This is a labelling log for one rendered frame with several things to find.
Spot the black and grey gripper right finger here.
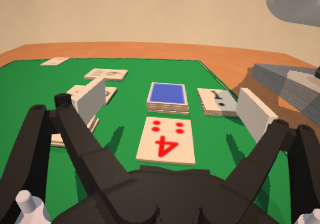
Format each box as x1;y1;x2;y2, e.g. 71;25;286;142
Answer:
198;88;320;224

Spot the blue playing card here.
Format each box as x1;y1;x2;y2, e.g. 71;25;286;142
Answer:
146;82;188;107

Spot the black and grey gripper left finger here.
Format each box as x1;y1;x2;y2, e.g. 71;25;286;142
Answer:
0;77;157;224

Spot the green card cloth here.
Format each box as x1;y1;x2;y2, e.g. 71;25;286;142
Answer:
0;59;291;224

